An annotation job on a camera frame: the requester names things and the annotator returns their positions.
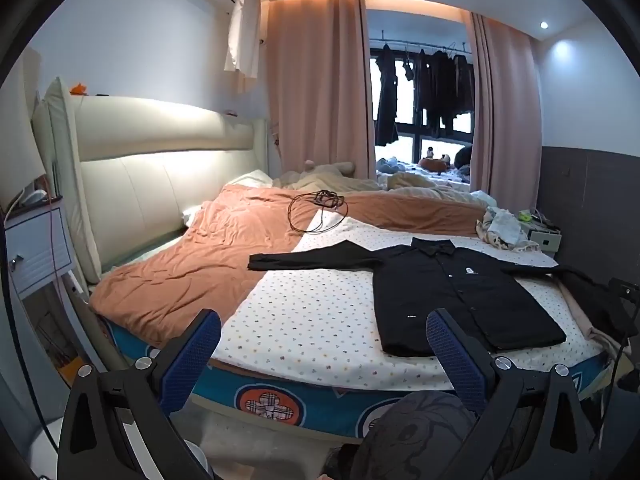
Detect beige crumpled blanket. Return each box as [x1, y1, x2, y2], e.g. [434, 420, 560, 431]
[387, 172, 481, 197]

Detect person's dark patterned pants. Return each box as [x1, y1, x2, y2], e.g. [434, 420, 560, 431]
[350, 391, 481, 480]

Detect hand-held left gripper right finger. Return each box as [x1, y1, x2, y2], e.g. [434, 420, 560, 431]
[426, 308, 596, 480]

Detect beige plush toy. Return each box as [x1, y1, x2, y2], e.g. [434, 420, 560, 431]
[280, 159, 358, 186]

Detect white floral bed sheet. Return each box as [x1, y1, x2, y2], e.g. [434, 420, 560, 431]
[210, 215, 561, 391]

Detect black stand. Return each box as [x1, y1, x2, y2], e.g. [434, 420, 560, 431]
[607, 280, 640, 306]

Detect pile of light clothes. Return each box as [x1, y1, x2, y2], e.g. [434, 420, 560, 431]
[475, 205, 541, 253]

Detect orange plush toy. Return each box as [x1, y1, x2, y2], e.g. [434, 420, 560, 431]
[419, 146, 451, 174]

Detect cream padded headboard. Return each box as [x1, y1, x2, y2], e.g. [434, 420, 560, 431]
[31, 77, 271, 283]

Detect black long-sleeve shirt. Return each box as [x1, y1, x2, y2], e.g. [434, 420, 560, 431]
[247, 238, 626, 358]

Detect row of hanging dark clothes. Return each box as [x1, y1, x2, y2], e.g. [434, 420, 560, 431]
[374, 44, 476, 147]

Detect pink curtain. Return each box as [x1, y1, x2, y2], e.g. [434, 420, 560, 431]
[462, 10, 546, 196]
[265, 0, 376, 191]

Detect white box device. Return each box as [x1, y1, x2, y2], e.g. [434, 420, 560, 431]
[520, 210, 563, 253]

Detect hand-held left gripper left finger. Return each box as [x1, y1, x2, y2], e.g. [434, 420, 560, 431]
[57, 308, 222, 480]

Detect orange duvet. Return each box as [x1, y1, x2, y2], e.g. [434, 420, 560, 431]
[90, 183, 488, 348]

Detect white hanging garment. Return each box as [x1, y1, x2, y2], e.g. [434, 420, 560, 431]
[223, 0, 262, 78]

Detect white nightstand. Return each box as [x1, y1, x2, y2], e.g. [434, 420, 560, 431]
[4, 200, 83, 306]

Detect blue printed mattress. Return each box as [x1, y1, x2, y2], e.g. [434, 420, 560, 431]
[100, 317, 601, 441]

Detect white pillow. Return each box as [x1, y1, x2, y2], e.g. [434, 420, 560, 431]
[227, 170, 273, 189]

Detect black cable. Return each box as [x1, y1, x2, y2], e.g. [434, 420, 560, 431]
[287, 190, 351, 235]

